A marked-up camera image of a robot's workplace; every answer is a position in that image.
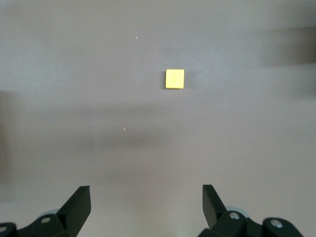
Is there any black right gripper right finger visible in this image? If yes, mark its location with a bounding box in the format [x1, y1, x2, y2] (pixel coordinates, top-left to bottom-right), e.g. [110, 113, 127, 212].
[198, 184, 303, 237]

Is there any brown table cloth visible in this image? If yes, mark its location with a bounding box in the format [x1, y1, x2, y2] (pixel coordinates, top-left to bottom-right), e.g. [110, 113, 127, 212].
[0, 0, 316, 237]

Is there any yellow block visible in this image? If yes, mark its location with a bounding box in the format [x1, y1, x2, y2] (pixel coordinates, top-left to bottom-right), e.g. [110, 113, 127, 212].
[164, 69, 185, 90]

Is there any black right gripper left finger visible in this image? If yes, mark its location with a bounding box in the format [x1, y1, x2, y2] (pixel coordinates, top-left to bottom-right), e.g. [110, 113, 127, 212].
[0, 185, 91, 237]

